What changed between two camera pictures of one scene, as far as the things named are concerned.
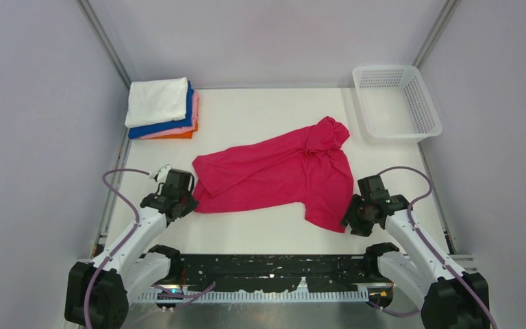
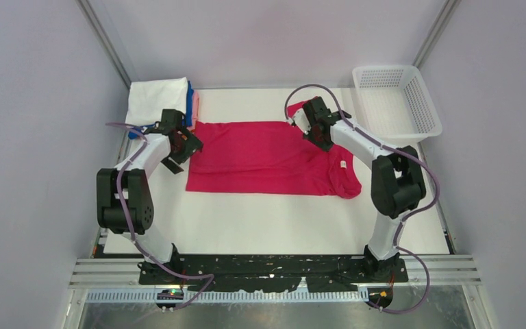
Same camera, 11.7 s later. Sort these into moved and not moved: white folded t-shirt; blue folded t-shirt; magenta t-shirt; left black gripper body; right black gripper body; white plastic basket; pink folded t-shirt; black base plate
Moved: left black gripper body; magenta t-shirt; right black gripper body
Not moved: white plastic basket; pink folded t-shirt; blue folded t-shirt; black base plate; white folded t-shirt
